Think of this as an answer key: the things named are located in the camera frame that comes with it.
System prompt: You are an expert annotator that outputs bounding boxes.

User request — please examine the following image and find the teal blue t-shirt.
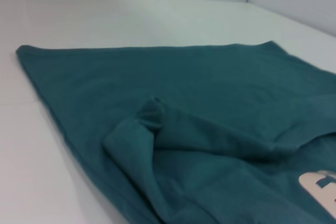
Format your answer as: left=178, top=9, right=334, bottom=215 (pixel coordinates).
left=15, top=40, right=336, bottom=224

